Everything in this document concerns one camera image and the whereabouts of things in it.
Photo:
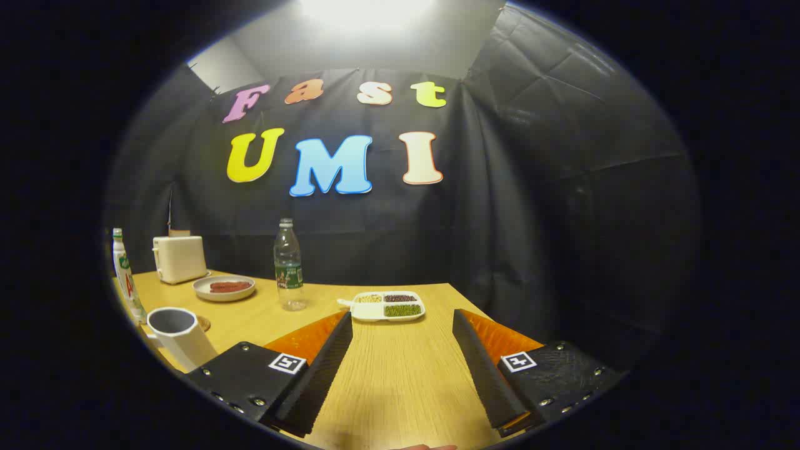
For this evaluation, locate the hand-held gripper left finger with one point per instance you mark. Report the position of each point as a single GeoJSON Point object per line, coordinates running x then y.
{"type": "Point", "coordinates": [312, 387]}

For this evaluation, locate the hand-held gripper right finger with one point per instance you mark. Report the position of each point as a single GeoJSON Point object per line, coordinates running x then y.
{"type": "Point", "coordinates": [487, 381]}

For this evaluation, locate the round wooden coaster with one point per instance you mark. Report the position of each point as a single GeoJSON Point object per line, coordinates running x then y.
{"type": "Point", "coordinates": [204, 324]}

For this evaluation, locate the white juice bottle green label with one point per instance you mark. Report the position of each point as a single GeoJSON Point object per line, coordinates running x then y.
{"type": "Point", "coordinates": [125, 281]}

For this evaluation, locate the clear plastic water bottle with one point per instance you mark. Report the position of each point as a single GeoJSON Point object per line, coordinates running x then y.
{"type": "Point", "coordinates": [289, 275]}

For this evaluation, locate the wooden table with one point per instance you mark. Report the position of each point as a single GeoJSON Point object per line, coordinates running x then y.
{"type": "Point", "coordinates": [400, 375]}

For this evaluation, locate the white divided dish with beans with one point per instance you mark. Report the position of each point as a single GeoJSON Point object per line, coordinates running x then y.
{"type": "Point", "coordinates": [377, 310]}

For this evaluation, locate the red meat strip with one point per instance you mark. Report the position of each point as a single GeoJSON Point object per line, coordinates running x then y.
{"type": "Point", "coordinates": [230, 287]}

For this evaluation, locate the round white plate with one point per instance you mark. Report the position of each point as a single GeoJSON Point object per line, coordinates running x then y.
{"type": "Point", "coordinates": [203, 289]}

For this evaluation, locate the black backdrop cloth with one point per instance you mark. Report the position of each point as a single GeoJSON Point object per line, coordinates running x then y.
{"type": "Point", "coordinates": [512, 219]}

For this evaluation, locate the white toaster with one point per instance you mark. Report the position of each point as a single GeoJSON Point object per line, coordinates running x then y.
{"type": "Point", "coordinates": [180, 259]}

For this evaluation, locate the brown toast slice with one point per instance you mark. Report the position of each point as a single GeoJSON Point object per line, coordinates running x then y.
{"type": "Point", "coordinates": [179, 232]}

